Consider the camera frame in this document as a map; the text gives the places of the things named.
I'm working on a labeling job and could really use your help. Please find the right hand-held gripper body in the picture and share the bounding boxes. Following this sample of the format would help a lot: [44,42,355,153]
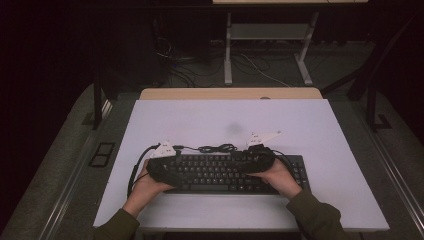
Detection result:
[237,130,283,175]

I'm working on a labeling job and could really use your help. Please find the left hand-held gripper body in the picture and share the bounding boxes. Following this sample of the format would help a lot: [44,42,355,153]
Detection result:
[146,140,185,188]

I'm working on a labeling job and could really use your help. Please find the black computer keyboard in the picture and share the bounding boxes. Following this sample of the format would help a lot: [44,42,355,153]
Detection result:
[165,153,311,196]

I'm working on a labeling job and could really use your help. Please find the person's left hand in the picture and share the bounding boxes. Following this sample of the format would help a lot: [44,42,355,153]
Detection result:
[125,159,175,214]

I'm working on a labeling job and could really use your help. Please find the person's right hand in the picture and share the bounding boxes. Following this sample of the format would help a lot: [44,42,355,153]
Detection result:
[248,158,303,202]

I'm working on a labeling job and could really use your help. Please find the white board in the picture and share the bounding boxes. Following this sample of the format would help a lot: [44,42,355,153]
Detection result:
[93,98,390,232]

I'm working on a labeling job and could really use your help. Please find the black floor socket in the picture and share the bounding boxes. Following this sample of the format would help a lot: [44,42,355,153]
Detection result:
[87,141,117,168]

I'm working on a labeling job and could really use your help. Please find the black metal stand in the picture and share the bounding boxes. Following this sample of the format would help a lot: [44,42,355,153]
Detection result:
[365,83,393,133]

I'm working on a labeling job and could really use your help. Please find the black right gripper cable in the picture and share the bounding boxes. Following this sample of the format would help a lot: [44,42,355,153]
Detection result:
[272,149,296,169]

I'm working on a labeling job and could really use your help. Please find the black keyboard cable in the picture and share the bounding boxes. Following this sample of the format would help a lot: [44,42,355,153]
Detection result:
[173,143,249,155]

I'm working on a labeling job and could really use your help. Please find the white floor cable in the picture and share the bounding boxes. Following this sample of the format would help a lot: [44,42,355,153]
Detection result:
[240,53,292,88]

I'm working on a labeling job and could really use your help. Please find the black floor cables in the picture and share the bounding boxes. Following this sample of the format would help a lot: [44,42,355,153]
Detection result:
[156,36,272,88]

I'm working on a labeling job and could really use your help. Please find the metal floor rail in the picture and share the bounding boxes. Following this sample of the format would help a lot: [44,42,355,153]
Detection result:
[353,106,424,231]
[37,131,98,240]

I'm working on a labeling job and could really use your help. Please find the white metal desk frame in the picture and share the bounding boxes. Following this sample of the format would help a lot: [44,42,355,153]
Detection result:
[223,11,320,86]

